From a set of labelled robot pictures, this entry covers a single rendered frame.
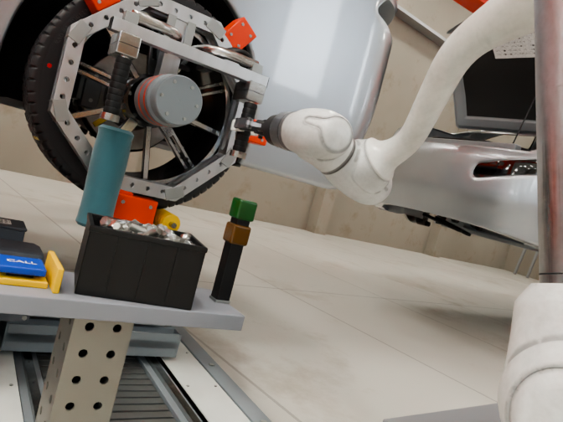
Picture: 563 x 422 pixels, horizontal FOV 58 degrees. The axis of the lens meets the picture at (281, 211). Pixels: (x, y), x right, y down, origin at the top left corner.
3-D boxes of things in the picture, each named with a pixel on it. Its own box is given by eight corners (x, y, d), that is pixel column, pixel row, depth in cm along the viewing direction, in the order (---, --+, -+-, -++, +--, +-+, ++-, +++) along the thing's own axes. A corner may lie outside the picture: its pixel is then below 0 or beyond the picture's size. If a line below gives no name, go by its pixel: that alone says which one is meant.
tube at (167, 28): (168, 54, 141) (178, 18, 141) (193, 48, 125) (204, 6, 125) (105, 30, 132) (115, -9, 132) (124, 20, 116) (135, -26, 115)
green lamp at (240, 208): (245, 218, 104) (250, 200, 103) (254, 223, 100) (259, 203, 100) (227, 215, 101) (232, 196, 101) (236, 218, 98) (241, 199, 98)
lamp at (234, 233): (238, 242, 104) (243, 223, 104) (247, 247, 100) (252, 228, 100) (221, 239, 102) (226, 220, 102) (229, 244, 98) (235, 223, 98)
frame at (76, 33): (214, 208, 164) (257, 43, 161) (223, 213, 158) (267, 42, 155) (32, 169, 134) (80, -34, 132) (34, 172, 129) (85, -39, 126)
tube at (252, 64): (230, 78, 152) (240, 43, 152) (261, 75, 136) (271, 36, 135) (176, 58, 143) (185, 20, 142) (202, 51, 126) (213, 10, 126)
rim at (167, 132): (226, 129, 188) (157, -5, 167) (255, 132, 169) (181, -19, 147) (108, 204, 171) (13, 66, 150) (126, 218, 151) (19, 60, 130)
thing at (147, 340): (143, 320, 191) (149, 295, 191) (175, 360, 161) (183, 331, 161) (-6, 308, 164) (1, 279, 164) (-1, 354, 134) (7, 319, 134)
